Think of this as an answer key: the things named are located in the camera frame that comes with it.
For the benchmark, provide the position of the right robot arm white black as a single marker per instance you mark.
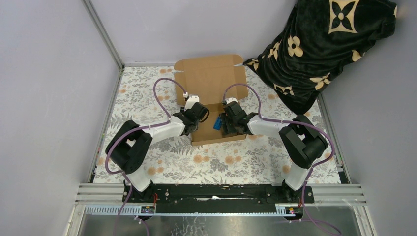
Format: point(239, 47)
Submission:
point(304, 142)

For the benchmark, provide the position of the aluminium frame rail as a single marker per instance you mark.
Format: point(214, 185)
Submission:
point(324, 194)

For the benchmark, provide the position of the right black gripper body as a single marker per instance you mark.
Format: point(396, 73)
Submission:
point(228, 125)

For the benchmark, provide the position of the brown cardboard box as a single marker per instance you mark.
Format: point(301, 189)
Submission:
point(210, 78)

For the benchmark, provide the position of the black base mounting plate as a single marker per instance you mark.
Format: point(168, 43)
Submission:
point(218, 198)

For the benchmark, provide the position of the floral patterned table mat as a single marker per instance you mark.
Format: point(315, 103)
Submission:
point(255, 160)

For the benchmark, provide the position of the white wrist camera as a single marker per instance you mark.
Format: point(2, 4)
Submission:
point(227, 101)
point(190, 100)

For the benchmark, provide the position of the small blue block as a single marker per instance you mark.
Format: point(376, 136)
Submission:
point(218, 124)

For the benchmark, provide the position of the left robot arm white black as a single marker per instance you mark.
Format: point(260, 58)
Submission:
point(128, 148)

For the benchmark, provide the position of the black floral blanket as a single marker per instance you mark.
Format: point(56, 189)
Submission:
point(320, 38)

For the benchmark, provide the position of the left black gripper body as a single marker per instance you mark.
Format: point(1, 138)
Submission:
point(182, 112)

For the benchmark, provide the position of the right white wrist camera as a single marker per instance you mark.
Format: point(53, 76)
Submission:
point(227, 101)

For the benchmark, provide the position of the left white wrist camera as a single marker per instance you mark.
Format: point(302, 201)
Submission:
point(190, 100)

